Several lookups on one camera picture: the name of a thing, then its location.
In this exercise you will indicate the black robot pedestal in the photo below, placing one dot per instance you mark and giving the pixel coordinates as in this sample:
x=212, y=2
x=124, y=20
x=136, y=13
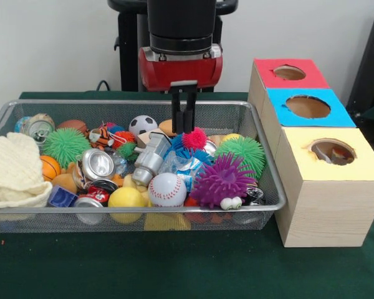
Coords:
x=127, y=46

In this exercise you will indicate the yellow smiley ball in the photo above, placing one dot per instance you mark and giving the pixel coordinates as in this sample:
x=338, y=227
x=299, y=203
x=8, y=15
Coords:
x=126, y=197

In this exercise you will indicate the small soccer ball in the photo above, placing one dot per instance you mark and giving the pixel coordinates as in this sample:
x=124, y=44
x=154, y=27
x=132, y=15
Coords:
x=143, y=124

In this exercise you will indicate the crushed silver can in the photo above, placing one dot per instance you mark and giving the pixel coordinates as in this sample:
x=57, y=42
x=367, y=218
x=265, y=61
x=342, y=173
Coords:
x=98, y=163

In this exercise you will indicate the wooden box with three holes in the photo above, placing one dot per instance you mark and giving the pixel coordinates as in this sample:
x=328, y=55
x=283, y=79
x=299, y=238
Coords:
x=330, y=211

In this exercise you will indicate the colourful patterned cloth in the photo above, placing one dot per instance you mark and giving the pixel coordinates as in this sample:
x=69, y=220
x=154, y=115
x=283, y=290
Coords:
x=338, y=154

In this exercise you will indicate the orange round sponge disc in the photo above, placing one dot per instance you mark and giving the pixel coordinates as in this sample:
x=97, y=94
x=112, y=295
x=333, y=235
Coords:
x=165, y=127

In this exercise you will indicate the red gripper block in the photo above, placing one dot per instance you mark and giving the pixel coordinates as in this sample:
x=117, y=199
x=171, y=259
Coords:
x=156, y=74

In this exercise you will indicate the white baseball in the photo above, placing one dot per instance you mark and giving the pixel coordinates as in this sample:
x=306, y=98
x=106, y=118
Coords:
x=167, y=190

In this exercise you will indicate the small pink spiky ball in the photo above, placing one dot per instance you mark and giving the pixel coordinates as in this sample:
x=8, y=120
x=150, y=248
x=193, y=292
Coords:
x=196, y=140

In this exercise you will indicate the shallow metal mesh bin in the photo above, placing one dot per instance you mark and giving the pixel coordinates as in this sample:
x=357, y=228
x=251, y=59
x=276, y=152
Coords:
x=205, y=109

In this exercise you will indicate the purple spiky fish toy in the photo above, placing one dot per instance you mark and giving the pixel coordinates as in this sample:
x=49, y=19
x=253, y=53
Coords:
x=222, y=182

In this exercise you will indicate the cream knitted cloth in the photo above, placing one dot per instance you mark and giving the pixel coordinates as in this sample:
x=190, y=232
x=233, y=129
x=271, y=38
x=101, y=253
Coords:
x=12, y=168

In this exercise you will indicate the green puffer ball with eyes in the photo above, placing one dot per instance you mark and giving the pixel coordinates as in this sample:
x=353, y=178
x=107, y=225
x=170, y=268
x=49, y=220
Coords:
x=246, y=149

